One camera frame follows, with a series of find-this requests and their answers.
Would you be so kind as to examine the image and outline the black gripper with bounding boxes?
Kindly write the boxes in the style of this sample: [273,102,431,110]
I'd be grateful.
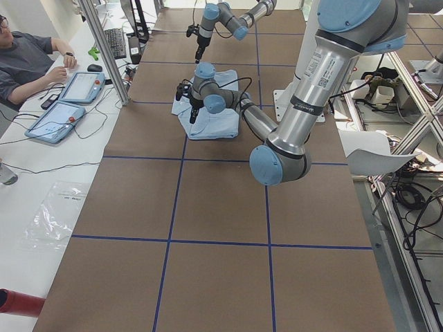
[175,82,204,124]
[186,24,211,64]

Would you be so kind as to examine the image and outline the light blue button shirt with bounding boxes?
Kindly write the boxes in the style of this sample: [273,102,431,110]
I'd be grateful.
[172,84,239,140]

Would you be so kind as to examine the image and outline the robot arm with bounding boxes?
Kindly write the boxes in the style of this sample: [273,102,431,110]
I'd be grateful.
[186,0,277,64]
[176,0,409,185]

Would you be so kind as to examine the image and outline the black keyboard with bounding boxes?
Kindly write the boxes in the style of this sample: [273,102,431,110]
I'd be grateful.
[104,28,127,59]

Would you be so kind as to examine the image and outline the green plastic clip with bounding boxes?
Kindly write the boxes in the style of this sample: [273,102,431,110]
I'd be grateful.
[88,46,100,61]

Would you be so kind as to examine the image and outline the black computer mouse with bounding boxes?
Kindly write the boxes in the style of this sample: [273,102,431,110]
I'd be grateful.
[87,64,102,73]

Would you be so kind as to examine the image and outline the upper teach pendant tablet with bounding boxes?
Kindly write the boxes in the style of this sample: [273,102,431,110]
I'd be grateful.
[59,72,105,104]

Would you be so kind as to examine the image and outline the teach pendant tablet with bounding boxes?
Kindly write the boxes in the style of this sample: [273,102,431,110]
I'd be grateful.
[24,101,86,145]
[59,72,105,104]

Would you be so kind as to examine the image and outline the lower teach pendant tablet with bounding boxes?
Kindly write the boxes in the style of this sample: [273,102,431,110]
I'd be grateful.
[24,101,86,145]

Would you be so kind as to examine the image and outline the black phone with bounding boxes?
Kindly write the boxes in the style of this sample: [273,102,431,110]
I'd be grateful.
[40,94,59,110]

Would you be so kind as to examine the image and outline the seated person grey shirt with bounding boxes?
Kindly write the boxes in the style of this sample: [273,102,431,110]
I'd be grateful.
[1,16,77,111]

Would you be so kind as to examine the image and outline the clear plastic bag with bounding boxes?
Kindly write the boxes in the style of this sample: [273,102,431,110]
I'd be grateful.
[20,181,91,252]

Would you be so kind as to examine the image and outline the red cylinder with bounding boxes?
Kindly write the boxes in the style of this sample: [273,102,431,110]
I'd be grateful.
[1,288,46,317]

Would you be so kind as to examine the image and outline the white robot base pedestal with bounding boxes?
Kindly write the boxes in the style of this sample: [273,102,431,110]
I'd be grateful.
[273,10,326,123]

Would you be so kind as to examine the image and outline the aluminium frame post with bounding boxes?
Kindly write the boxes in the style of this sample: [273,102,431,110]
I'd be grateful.
[78,0,129,106]

